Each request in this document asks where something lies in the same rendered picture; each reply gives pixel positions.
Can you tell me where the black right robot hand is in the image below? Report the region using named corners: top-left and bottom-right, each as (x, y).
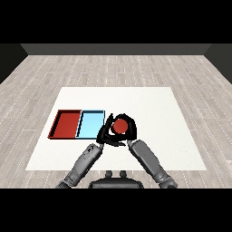
top-left (110, 112), bottom-right (139, 143)

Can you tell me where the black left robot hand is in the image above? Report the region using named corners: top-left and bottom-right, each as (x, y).
top-left (96, 112), bottom-right (127, 148)

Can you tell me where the red can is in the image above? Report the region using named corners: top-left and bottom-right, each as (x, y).
top-left (111, 118), bottom-right (128, 136)

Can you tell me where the light blue shallow open box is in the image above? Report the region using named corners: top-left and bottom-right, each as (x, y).
top-left (75, 110), bottom-right (106, 140)

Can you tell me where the red shallow open box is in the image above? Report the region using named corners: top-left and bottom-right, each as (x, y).
top-left (47, 109), bottom-right (82, 140)

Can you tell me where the dark grey robot body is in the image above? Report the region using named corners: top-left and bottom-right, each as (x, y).
top-left (88, 169), bottom-right (145, 189)

